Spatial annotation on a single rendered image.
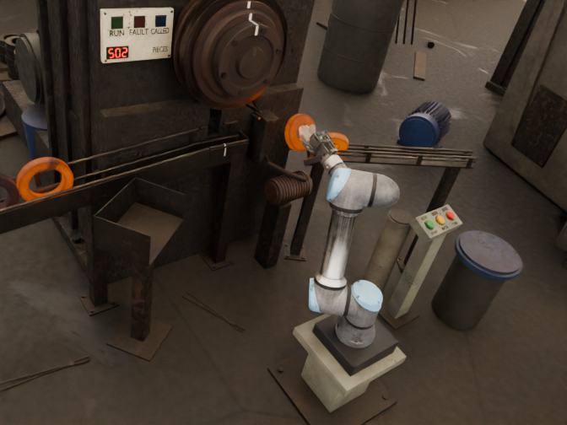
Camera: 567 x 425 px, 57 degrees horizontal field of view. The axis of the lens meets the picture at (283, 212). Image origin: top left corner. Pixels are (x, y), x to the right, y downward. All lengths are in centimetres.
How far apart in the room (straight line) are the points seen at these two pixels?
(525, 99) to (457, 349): 225
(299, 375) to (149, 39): 145
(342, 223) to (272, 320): 86
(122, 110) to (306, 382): 131
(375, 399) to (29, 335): 145
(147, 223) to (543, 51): 320
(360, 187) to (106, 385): 124
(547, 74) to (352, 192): 279
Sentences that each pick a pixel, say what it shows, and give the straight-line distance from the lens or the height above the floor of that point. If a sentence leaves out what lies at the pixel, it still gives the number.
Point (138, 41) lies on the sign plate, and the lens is 200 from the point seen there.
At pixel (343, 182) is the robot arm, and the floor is 96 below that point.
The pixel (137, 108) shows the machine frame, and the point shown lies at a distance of 210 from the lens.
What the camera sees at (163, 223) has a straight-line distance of 195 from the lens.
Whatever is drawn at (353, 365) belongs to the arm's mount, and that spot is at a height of 36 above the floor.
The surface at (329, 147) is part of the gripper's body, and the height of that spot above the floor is 86.
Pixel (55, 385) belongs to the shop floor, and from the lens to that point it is 225.
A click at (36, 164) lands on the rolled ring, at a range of 194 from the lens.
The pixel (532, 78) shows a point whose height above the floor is 70.
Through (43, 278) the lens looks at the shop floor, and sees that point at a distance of 262.
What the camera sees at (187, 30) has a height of 120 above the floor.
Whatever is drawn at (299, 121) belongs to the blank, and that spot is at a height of 88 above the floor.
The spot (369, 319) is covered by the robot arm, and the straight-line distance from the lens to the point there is 193.
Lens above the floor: 185
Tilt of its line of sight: 36 degrees down
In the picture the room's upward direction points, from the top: 14 degrees clockwise
